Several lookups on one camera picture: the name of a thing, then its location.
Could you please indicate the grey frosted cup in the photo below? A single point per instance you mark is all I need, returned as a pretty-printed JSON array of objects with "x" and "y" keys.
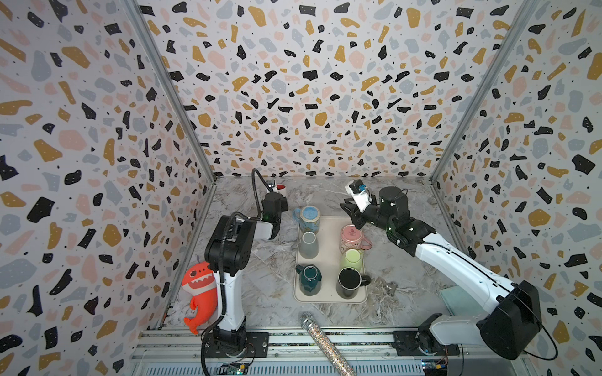
[{"x": 308, "y": 245}]

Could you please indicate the small clear glass piece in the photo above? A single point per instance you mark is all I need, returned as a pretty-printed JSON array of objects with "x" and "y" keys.
[{"x": 390, "y": 288}]

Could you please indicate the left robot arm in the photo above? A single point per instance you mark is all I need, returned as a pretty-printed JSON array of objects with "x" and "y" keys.
[{"x": 228, "y": 252}]

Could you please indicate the aluminium corner post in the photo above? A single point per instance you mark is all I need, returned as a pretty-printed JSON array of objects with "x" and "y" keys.
[
  {"x": 140, "y": 27},
  {"x": 520, "y": 21}
]

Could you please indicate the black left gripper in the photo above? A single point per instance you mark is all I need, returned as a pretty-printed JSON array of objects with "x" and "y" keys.
[{"x": 283, "y": 203}]

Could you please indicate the aluminium corner post right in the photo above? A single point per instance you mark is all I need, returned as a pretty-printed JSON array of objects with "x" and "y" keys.
[{"x": 520, "y": 21}]

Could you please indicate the black mug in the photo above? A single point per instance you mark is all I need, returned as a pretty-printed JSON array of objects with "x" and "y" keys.
[{"x": 350, "y": 281}]

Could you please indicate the glitter filled tube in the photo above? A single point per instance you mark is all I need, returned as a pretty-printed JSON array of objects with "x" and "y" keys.
[{"x": 337, "y": 360}]

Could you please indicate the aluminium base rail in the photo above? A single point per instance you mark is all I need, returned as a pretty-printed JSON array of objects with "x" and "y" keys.
[{"x": 291, "y": 351}]

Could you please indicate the dark green mug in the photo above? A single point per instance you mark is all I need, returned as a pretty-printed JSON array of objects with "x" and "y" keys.
[{"x": 309, "y": 279}]

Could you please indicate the teal folded cloth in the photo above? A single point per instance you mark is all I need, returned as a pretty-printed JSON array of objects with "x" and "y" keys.
[{"x": 459, "y": 302}]

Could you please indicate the red shark plush toy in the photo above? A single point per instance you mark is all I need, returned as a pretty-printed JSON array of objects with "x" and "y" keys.
[{"x": 199, "y": 281}]

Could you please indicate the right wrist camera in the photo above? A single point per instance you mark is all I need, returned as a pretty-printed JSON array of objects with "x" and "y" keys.
[{"x": 360, "y": 194}]

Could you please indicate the blue glazed mug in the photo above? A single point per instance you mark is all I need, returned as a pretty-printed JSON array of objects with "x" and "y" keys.
[{"x": 308, "y": 218}]

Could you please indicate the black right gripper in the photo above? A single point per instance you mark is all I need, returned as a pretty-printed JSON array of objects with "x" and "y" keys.
[{"x": 357, "y": 217}]

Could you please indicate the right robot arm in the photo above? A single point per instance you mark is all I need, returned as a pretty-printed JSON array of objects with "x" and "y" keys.
[{"x": 512, "y": 313}]

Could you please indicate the aluminium corner post left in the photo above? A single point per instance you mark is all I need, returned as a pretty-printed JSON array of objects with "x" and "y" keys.
[{"x": 140, "y": 27}]

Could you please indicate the beige rectangular tray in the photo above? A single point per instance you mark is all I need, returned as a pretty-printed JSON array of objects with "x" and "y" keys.
[{"x": 328, "y": 262}]

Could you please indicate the pink mug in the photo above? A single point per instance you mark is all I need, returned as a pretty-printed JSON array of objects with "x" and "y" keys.
[{"x": 353, "y": 238}]

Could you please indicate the white mug red inside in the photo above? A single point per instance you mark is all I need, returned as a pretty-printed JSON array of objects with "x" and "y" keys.
[{"x": 281, "y": 189}]

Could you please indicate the light green mug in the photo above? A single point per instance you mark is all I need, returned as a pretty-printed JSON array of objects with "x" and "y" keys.
[{"x": 352, "y": 258}]

